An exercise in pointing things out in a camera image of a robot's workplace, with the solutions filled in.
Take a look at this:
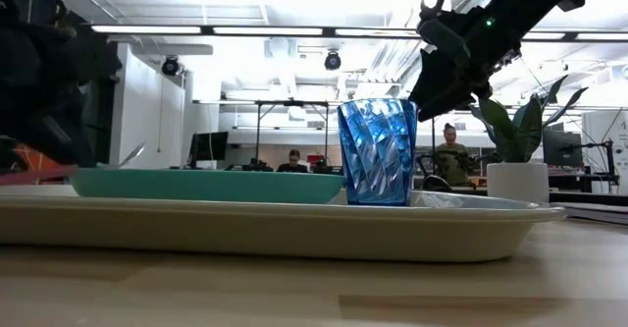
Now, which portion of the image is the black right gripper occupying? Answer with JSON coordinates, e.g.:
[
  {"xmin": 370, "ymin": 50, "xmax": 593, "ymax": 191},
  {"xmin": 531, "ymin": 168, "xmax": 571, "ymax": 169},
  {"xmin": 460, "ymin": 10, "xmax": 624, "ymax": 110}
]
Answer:
[{"xmin": 408, "ymin": 8, "xmax": 522, "ymax": 123}]

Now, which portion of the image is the silver metal utensil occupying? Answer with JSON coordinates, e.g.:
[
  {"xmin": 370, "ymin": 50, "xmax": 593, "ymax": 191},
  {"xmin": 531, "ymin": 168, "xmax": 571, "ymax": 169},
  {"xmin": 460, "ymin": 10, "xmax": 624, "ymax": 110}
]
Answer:
[{"xmin": 96, "ymin": 141, "xmax": 148, "ymax": 171}]

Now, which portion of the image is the blue faceted plastic cup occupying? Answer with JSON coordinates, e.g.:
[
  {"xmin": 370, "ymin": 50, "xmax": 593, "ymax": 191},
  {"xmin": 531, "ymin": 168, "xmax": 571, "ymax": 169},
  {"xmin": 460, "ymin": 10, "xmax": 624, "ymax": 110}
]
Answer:
[{"xmin": 336, "ymin": 97, "xmax": 419, "ymax": 207}]

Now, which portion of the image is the teal round plate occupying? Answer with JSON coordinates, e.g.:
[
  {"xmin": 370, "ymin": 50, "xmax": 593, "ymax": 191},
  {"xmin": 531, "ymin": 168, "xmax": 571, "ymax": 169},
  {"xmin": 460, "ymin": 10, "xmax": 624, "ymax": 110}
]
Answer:
[{"xmin": 70, "ymin": 166, "xmax": 346, "ymax": 205}]

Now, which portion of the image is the cream plastic serving tray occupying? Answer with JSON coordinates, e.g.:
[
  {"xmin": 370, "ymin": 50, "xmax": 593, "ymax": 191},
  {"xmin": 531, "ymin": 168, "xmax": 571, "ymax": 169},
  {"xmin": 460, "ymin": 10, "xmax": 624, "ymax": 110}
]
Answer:
[{"xmin": 0, "ymin": 191, "xmax": 568, "ymax": 263}]

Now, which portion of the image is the red orange object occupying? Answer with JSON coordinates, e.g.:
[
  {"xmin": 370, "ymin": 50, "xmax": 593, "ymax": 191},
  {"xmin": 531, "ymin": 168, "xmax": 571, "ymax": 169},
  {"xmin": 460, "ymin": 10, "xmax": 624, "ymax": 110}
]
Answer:
[{"xmin": 0, "ymin": 142, "xmax": 79, "ymax": 187}]

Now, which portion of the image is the green leafy plant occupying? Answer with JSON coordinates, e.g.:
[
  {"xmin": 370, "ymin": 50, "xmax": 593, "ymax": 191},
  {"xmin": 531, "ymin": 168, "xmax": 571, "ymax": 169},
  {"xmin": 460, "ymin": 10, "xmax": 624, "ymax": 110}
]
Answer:
[{"xmin": 468, "ymin": 74, "xmax": 590, "ymax": 165}]

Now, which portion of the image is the standing person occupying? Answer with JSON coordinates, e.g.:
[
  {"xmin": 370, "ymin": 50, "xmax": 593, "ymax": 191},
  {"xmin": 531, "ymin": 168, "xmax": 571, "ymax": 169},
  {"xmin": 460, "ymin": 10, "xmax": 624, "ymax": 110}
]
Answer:
[{"xmin": 433, "ymin": 122, "xmax": 475, "ymax": 188}]

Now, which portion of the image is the black office chair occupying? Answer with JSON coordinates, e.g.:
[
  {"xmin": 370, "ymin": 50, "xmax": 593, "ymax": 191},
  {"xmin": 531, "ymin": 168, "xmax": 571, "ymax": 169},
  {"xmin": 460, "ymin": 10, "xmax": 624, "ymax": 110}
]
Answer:
[{"xmin": 421, "ymin": 174, "xmax": 453, "ymax": 193}]

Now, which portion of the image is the white plant pot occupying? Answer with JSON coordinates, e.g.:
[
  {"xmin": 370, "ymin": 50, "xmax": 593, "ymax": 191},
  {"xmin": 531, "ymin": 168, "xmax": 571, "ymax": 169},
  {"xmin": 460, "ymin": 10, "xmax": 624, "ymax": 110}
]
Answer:
[{"xmin": 486, "ymin": 161, "xmax": 551, "ymax": 204}]

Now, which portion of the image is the black computer monitor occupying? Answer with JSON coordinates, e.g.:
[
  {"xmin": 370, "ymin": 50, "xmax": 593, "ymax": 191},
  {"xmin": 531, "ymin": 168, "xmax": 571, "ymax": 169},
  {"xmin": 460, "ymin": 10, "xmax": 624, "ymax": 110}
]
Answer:
[
  {"xmin": 542, "ymin": 129, "xmax": 585, "ymax": 169},
  {"xmin": 188, "ymin": 131, "xmax": 231, "ymax": 164}
]

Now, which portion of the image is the white cabinet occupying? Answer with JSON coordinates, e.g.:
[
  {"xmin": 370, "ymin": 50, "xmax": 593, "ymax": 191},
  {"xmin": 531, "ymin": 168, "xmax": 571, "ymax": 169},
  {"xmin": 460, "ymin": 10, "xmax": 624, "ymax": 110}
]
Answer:
[{"xmin": 580, "ymin": 110, "xmax": 628, "ymax": 195}]

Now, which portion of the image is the seated person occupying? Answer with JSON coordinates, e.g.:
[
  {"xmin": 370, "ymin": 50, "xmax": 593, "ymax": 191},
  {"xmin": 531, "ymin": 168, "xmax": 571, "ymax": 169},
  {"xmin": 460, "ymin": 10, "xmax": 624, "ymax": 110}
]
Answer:
[{"xmin": 276, "ymin": 148, "xmax": 310, "ymax": 174}]

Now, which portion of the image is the long ceiling light bar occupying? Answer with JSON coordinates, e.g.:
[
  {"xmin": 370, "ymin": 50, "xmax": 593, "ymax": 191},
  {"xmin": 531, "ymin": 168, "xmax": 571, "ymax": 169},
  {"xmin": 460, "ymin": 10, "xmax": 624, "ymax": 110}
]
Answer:
[{"xmin": 87, "ymin": 23, "xmax": 628, "ymax": 43}]

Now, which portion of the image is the black ceiling camera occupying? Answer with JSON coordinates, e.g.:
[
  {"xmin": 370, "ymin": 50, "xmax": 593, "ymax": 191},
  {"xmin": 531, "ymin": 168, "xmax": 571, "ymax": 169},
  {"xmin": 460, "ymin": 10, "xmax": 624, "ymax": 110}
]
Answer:
[
  {"xmin": 160, "ymin": 55, "xmax": 182, "ymax": 78},
  {"xmin": 323, "ymin": 49, "xmax": 343, "ymax": 72}
]

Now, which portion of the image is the black metal frame stand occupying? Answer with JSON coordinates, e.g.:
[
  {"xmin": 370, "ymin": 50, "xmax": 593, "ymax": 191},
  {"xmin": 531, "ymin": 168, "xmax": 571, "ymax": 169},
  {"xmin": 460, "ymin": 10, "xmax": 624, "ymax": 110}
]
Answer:
[{"xmin": 253, "ymin": 98, "xmax": 332, "ymax": 170}]

